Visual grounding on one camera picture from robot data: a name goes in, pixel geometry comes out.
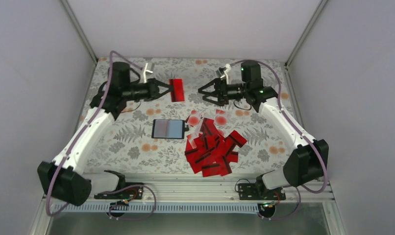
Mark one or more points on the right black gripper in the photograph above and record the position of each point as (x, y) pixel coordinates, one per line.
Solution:
(216, 82)

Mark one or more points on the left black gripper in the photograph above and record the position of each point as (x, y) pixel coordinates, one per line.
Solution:
(153, 90)

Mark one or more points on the black card holder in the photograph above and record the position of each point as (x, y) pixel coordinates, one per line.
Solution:
(168, 129)

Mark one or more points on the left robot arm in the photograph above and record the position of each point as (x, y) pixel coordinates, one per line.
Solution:
(62, 178)

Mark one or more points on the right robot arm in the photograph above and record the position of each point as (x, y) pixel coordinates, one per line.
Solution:
(307, 164)

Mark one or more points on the white red-dot card right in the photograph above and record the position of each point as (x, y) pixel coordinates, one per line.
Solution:
(221, 117)

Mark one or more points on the white red-dot card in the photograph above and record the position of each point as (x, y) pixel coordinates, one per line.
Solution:
(221, 117)
(194, 118)

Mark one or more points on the white red-dot card top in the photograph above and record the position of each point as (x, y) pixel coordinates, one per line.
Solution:
(194, 118)

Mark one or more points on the red card centre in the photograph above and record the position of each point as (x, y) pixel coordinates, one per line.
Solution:
(208, 127)

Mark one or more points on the red card right edge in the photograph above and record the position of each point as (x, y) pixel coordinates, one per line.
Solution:
(234, 139)

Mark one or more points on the red card bottom left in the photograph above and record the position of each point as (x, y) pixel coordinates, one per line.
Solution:
(196, 160)

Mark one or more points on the red card bottom middle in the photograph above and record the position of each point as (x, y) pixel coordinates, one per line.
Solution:
(225, 161)

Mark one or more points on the floral patterned table mat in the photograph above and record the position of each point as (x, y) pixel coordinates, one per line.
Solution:
(192, 136)

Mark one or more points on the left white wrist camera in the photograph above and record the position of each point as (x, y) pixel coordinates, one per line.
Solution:
(146, 71)

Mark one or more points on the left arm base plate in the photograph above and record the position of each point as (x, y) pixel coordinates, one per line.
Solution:
(130, 191)

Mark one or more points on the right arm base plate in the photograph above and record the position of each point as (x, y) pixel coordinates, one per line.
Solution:
(252, 192)

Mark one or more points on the aluminium rail frame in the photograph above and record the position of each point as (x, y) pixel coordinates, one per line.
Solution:
(179, 204)

